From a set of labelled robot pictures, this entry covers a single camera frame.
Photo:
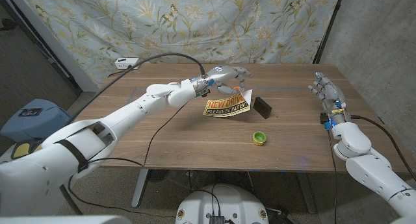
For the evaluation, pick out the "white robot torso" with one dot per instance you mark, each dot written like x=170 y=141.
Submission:
x=224 y=201

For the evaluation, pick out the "black package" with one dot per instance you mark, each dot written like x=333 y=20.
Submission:
x=262 y=107

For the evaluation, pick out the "grey metal table leg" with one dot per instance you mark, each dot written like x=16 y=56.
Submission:
x=307 y=194
x=139 y=188

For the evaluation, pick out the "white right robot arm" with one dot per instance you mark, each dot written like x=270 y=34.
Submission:
x=373 y=169

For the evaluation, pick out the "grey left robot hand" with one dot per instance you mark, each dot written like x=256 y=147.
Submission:
x=224 y=74

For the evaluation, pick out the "green plastic cup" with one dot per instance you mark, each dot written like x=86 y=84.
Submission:
x=259 y=138

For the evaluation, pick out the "black yellow foot pedal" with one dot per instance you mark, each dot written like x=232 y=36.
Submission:
x=21 y=149

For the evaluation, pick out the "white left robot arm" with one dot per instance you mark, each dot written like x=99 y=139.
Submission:
x=113 y=120

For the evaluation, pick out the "floral backdrop cloth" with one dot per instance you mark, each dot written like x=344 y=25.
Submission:
x=211 y=22

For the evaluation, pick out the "white power box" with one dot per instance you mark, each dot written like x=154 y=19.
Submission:
x=125 y=63

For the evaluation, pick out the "black backdrop pole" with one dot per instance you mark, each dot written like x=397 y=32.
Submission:
x=326 y=29

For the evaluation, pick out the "blue plastic bin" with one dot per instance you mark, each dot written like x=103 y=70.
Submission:
x=48 y=120

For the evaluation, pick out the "yellow new driver bumper sticker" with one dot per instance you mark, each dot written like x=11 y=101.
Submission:
x=227 y=107

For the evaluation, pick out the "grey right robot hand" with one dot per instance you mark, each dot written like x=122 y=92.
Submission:
x=331 y=94

